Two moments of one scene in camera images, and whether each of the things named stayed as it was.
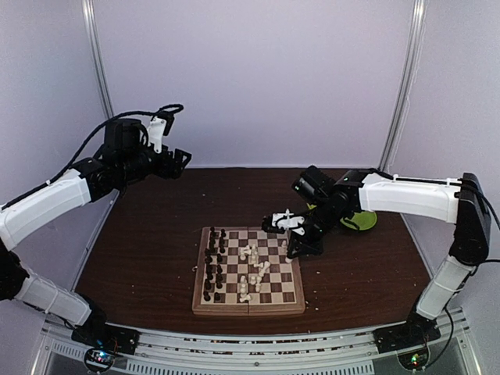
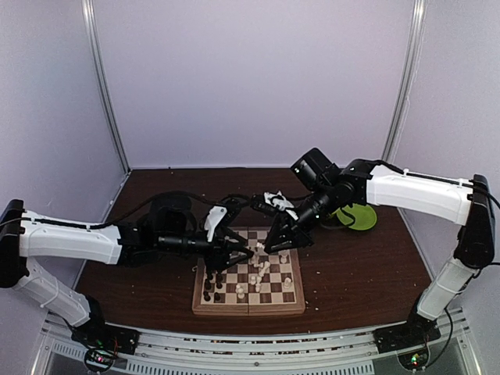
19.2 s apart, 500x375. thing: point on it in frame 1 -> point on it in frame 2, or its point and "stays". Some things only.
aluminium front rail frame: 311,351 stays
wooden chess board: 244,271 stays
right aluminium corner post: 407,80 stays
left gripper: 166,171 -> 219,252
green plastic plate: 365,219 stays
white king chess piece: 284,252 -> 288,287
